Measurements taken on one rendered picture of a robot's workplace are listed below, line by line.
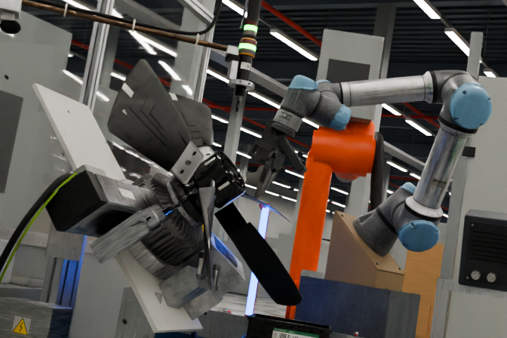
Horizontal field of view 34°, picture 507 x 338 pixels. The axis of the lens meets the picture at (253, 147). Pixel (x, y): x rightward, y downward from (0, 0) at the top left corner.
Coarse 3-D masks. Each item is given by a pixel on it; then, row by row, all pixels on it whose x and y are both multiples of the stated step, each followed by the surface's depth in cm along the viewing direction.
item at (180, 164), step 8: (192, 144) 200; (184, 152) 199; (192, 152) 201; (200, 152) 202; (184, 160) 199; (192, 160) 201; (200, 160) 202; (176, 168) 198; (184, 168) 199; (192, 168) 201; (176, 176) 198; (184, 176) 199
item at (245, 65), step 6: (240, 54) 218; (240, 60) 217; (246, 60) 217; (240, 66) 217; (246, 66) 217; (240, 72) 217; (246, 72) 217; (240, 78) 217; (246, 78) 217; (240, 90) 216
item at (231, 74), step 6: (228, 48) 216; (234, 48) 217; (228, 54) 216; (234, 54) 216; (228, 60) 218; (234, 60) 216; (234, 66) 216; (228, 72) 218; (234, 72) 216; (228, 78) 217; (234, 78) 216; (228, 84) 218; (234, 84) 216; (240, 84) 215; (246, 84) 215; (252, 84) 216; (246, 90) 221
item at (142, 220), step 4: (176, 204) 197; (164, 208) 186; (168, 208) 189; (172, 208) 192; (176, 208) 196; (164, 212) 185; (168, 212) 189; (148, 216) 176; (152, 216) 178; (140, 220) 171; (144, 220) 173; (148, 220) 174; (132, 224) 167; (136, 224) 168
